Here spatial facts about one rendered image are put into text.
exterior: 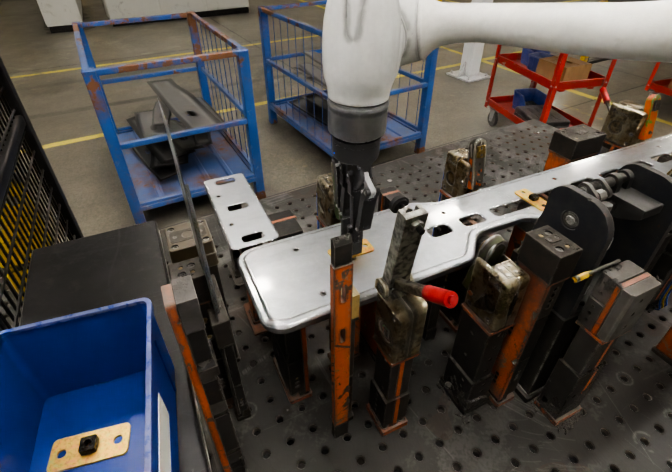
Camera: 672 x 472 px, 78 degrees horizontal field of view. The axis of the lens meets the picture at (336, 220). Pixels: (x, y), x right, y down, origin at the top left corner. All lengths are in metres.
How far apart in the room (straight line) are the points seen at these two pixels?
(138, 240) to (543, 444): 0.88
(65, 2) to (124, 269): 7.60
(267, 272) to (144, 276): 0.21
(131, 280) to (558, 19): 0.74
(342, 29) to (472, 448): 0.78
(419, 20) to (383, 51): 0.14
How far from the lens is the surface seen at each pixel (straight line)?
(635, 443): 1.09
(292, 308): 0.71
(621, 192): 0.84
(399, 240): 0.57
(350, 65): 0.57
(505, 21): 0.67
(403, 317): 0.64
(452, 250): 0.85
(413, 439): 0.94
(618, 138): 1.58
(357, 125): 0.60
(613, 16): 0.61
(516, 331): 0.85
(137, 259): 0.83
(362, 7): 0.56
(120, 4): 8.38
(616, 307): 0.79
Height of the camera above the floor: 1.53
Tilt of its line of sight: 37 degrees down
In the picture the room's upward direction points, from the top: straight up
